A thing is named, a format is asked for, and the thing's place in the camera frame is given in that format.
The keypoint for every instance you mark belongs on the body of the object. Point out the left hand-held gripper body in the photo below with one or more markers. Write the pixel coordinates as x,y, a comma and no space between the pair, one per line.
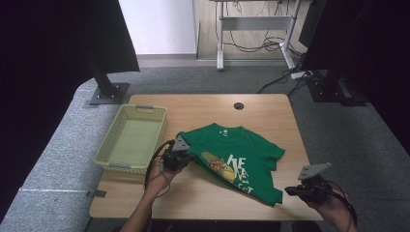
175,158

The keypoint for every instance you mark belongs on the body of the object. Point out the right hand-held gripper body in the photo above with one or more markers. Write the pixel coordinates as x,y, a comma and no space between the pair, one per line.
314,185

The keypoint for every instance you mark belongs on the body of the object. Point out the green printed t-shirt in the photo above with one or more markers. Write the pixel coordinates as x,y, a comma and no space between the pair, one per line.
245,151

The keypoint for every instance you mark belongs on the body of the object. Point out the person's left hand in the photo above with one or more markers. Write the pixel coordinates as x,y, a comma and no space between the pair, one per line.
159,179

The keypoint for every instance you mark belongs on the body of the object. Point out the person's right hand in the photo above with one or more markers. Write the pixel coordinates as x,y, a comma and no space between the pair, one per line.
333,206

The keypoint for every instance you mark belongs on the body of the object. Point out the yellow-green plastic basket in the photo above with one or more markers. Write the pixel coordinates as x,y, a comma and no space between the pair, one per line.
137,141

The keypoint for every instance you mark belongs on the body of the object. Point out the black metal stand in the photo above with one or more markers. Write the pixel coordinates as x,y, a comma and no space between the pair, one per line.
106,92
332,88

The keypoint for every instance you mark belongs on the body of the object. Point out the white power strip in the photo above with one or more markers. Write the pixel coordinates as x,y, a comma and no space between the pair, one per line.
299,75

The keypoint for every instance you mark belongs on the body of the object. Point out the black curtain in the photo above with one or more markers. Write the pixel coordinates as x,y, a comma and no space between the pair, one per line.
48,64
374,48

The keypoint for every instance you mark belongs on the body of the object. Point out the white metal desk frame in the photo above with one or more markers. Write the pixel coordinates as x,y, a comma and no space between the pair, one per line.
254,23

